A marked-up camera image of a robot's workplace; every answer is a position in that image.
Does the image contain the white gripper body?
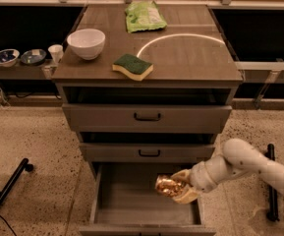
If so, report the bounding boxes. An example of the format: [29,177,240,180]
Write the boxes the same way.
[190,155,229,193]

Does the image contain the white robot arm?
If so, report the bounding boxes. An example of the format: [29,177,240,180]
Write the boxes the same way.
[171,139,284,204]

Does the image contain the white bowl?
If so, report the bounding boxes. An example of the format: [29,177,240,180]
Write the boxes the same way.
[67,29,105,60]

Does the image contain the green yellow sponge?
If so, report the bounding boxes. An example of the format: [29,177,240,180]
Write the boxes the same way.
[112,54,153,82]

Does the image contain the grey middle drawer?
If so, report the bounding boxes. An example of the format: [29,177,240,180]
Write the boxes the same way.
[80,143,214,163]

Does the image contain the dark grey bowl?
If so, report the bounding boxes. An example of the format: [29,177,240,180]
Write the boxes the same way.
[21,49,46,66]

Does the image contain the grey top drawer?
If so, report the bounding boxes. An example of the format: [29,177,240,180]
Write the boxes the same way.
[63,103,232,134]

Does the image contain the blue patterned bowl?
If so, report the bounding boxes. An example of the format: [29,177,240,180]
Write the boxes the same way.
[0,49,20,67]

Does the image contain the grey side shelf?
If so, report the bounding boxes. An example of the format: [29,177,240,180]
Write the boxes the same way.
[0,60,57,80]

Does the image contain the black left stand leg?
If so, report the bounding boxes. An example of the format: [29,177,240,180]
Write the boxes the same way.
[0,158,33,206]

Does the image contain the black right stand leg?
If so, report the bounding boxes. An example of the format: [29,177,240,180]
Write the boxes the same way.
[265,144,279,222]

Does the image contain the white paper cup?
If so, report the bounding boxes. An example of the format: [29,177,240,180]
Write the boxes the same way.
[48,44,64,64]

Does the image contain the black stand leg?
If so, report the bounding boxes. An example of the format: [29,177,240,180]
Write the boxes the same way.
[265,144,279,222]
[0,158,33,206]

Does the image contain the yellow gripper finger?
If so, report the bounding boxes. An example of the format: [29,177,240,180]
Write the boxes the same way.
[171,169,191,184]
[173,186,199,205]

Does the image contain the grey open bottom drawer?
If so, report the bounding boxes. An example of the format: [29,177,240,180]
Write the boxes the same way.
[80,163,216,236]

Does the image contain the green chip bag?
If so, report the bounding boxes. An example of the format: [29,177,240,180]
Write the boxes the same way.
[125,1,167,33]

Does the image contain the grey drawer cabinet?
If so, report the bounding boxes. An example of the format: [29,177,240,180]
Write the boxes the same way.
[54,5,242,172]

